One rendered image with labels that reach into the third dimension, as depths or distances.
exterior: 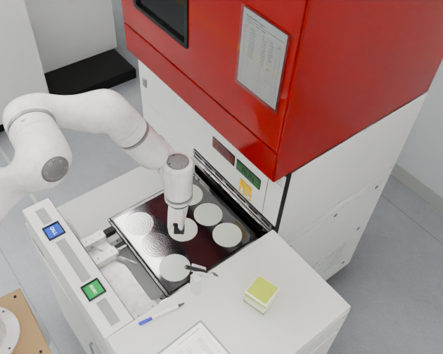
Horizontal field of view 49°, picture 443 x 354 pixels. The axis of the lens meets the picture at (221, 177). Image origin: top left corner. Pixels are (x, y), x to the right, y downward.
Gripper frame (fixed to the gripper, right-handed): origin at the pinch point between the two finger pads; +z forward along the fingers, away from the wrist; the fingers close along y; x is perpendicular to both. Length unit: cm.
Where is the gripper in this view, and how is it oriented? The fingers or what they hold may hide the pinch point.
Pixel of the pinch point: (179, 228)
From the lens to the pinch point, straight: 158.2
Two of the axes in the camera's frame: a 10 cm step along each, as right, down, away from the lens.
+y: -1.5, 7.3, -6.6
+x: 9.9, 1.5, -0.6
